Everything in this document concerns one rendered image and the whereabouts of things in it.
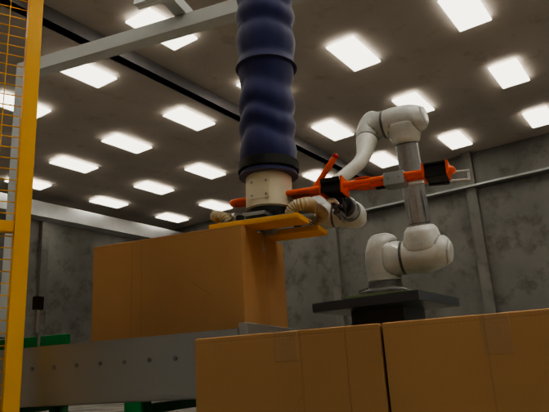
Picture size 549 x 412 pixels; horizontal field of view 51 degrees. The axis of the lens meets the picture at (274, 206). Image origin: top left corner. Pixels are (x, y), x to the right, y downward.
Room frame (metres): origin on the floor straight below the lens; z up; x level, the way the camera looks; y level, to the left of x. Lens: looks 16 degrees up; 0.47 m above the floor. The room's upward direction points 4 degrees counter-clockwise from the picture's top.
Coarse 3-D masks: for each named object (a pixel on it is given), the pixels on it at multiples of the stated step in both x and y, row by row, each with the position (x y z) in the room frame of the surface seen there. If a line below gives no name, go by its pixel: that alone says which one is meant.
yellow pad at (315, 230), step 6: (288, 228) 2.06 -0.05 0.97; (294, 228) 2.03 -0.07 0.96; (300, 228) 2.02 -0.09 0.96; (306, 228) 2.01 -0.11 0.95; (312, 228) 2.00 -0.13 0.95; (318, 228) 2.00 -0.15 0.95; (282, 234) 2.05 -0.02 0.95; (288, 234) 2.05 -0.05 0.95; (294, 234) 2.05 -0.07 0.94; (300, 234) 2.05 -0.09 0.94; (306, 234) 2.06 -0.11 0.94; (312, 234) 2.06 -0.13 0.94; (318, 234) 2.06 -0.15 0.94; (324, 234) 2.07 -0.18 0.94; (276, 240) 2.15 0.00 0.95
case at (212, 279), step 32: (96, 256) 2.07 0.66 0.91; (128, 256) 2.02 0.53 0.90; (160, 256) 1.98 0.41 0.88; (192, 256) 1.93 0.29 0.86; (224, 256) 1.89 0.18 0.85; (256, 256) 1.98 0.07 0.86; (96, 288) 2.07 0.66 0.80; (128, 288) 2.02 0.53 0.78; (160, 288) 1.98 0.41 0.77; (192, 288) 1.93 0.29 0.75; (224, 288) 1.89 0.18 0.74; (256, 288) 1.97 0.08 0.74; (96, 320) 2.07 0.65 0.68; (128, 320) 2.02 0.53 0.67; (160, 320) 1.98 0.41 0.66; (192, 320) 1.94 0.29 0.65; (224, 320) 1.89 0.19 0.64; (256, 320) 1.95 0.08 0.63
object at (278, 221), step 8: (240, 216) 1.95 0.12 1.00; (272, 216) 1.86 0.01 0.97; (280, 216) 1.84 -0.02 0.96; (288, 216) 1.83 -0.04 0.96; (296, 216) 1.82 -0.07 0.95; (216, 224) 1.94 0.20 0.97; (224, 224) 1.93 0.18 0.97; (232, 224) 1.92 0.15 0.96; (248, 224) 1.89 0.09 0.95; (256, 224) 1.89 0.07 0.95; (264, 224) 1.89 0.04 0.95; (272, 224) 1.90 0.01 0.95; (280, 224) 1.90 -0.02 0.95; (288, 224) 1.90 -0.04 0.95; (296, 224) 1.91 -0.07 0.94; (304, 224) 1.91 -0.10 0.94
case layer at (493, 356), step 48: (240, 336) 1.21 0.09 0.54; (288, 336) 1.18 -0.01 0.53; (336, 336) 1.15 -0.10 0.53; (384, 336) 1.11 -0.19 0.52; (432, 336) 1.08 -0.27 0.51; (480, 336) 1.05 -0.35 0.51; (528, 336) 1.03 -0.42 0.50; (240, 384) 1.22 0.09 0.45; (288, 384) 1.18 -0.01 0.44; (336, 384) 1.15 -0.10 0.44; (384, 384) 1.12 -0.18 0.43; (432, 384) 1.09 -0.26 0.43; (480, 384) 1.06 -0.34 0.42; (528, 384) 1.03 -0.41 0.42
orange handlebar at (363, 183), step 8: (368, 176) 1.84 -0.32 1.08; (408, 176) 1.79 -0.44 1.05; (416, 176) 1.79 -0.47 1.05; (344, 184) 1.87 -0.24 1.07; (352, 184) 1.87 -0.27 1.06; (360, 184) 1.86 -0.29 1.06; (368, 184) 1.84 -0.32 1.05; (376, 184) 1.87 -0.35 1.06; (288, 192) 1.96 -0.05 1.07; (296, 192) 1.95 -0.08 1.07; (304, 192) 1.94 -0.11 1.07; (312, 192) 1.93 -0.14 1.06; (232, 200) 2.05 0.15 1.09; (240, 200) 2.03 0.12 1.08
